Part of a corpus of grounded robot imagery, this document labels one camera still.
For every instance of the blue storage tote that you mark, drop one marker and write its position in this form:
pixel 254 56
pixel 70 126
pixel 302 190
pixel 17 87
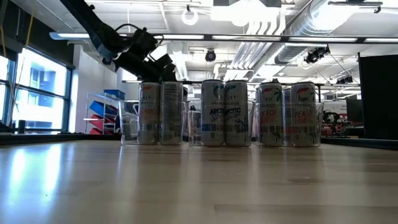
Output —
pixel 114 94

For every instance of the silver ceiling air duct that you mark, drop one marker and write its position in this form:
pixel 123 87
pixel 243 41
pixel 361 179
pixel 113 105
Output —
pixel 304 25

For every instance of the large dark-framed window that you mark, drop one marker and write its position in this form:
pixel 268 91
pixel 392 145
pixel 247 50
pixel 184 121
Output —
pixel 40 102

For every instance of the black ceiling spotlight cluster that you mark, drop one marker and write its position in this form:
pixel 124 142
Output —
pixel 343 80
pixel 317 55

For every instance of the white ceiling pipe bundle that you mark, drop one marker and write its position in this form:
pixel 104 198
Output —
pixel 252 46

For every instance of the black round ceiling speaker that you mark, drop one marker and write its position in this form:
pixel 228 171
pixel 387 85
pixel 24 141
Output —
pixel 107 61
pixel 210 56

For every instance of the Celsius Peach Vibe can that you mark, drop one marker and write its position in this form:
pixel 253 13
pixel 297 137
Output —
pixel 287 109
pixel 270 118
pixel 304 118

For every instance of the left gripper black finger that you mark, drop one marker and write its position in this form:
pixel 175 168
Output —
pixel 169 74
pixel 154 68

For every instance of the Celsius Arctic Vibe can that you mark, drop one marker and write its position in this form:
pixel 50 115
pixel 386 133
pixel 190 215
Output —
pixel 213 118
pixel 236 118

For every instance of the red shelf bin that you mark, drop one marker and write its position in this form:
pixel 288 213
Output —
pixel 101 121
pixel 99 131

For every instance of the black monitor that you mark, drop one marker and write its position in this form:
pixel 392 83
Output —
pixel 354 110

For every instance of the white round ceiling fixture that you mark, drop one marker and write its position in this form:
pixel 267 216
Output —
pixel 183 17

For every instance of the black background robot arm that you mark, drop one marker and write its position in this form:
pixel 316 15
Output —
pixel 331 116

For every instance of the black ceiling track rail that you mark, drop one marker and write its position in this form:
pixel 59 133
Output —
pixel 354 3

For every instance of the clear plastic bin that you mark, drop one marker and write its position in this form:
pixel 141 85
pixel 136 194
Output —
pixel 194 133
pixel 129 133
pixel 320 130

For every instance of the black frame strut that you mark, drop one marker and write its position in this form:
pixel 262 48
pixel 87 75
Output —
pixel 9 128

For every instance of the Celsius Tropical Vibe can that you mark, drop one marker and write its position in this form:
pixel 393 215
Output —
pixel 149 118
pixel 171 118

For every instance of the dark ceiling box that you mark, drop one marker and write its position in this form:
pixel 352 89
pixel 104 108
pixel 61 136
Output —
pixel 245 2

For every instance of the white shelf rack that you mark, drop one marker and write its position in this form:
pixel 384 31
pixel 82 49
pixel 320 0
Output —
pixel 87 119

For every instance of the blue shelf bin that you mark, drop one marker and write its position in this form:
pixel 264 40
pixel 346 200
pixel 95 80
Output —
pixel 101 108

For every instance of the black partition panel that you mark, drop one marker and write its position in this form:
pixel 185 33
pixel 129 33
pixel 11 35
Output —
pixel 379 96

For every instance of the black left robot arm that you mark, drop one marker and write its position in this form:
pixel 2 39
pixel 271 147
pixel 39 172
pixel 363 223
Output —
pixel 93 25

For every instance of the black aluminium table frame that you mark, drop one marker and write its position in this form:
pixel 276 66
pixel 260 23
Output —
pixel 40 139

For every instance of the long ceiling light fixture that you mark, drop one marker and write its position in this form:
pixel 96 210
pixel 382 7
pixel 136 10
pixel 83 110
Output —
pixel 248 38

